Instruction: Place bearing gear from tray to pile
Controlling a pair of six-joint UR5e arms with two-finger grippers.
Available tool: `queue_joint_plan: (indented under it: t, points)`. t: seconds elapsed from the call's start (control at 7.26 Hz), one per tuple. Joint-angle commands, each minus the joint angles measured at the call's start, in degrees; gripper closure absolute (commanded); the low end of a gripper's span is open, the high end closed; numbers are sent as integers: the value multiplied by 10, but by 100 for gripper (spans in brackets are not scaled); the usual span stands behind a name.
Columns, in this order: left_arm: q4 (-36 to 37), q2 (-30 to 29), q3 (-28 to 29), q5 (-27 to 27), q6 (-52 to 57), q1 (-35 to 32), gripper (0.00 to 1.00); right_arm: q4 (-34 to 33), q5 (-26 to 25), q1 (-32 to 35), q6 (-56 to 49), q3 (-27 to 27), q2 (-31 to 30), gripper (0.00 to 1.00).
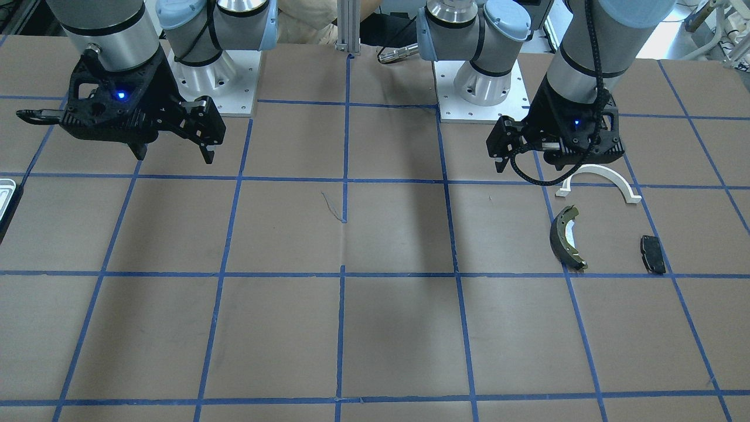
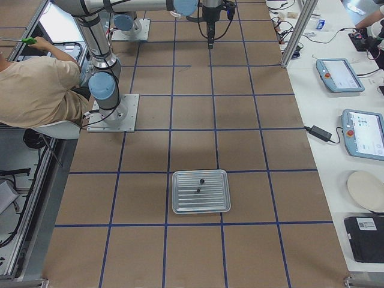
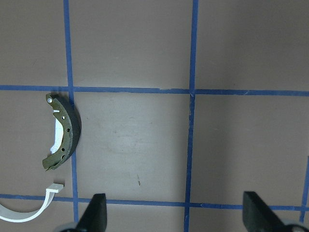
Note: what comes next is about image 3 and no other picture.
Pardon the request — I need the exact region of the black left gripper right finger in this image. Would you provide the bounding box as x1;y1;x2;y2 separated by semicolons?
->
242;191;285;232

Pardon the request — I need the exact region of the olive green brake shoe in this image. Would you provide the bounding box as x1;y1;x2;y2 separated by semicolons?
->
42;93;81;170

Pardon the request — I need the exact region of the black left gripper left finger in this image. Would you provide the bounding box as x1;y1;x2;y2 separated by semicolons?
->
75;193;107;232

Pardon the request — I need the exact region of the white curved plastic clamp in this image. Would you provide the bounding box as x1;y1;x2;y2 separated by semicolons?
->
0;183;64;223

